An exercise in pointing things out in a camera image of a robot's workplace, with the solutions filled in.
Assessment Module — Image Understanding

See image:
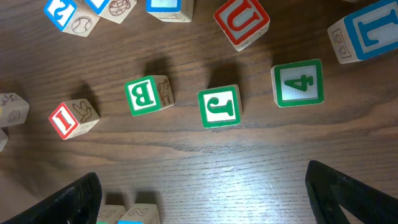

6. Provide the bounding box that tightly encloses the green J block right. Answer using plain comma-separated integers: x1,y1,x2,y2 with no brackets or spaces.
197,84,243,129

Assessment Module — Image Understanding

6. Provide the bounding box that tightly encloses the red I block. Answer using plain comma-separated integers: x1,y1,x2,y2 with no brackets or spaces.
49,98,100,140

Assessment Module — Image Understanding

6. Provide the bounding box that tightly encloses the green B block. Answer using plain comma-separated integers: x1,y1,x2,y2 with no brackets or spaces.
124,75,175,116

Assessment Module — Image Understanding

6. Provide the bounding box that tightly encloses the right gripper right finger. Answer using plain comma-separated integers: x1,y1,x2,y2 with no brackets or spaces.
305,160,397,223

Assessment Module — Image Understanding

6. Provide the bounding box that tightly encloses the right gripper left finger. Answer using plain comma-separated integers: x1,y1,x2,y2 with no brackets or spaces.
3,172,103,224

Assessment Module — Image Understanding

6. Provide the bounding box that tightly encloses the blue T block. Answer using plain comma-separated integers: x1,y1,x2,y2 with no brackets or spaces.
0,129,9,152

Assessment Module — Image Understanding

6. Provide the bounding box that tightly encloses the red U block right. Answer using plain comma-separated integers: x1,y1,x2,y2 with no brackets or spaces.
213,0,271,52

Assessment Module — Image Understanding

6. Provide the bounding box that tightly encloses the blue 2 block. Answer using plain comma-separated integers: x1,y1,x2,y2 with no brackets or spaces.
44,0,100,37

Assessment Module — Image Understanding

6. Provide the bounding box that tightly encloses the green R block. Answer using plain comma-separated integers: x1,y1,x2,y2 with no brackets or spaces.
96,205,126,224

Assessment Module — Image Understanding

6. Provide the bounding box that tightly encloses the yellow block centre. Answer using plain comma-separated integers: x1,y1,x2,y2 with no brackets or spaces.
1,93,30,128

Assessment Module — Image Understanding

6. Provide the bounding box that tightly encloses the blue 5 block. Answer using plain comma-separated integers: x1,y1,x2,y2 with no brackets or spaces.
146,0,194,22

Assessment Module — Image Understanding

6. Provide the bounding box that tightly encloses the blue l block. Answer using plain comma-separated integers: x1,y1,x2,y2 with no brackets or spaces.
327,0,397,64
118,203,160,224

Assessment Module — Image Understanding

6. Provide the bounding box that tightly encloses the green 4 block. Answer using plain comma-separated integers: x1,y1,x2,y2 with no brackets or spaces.
271,59,325,108

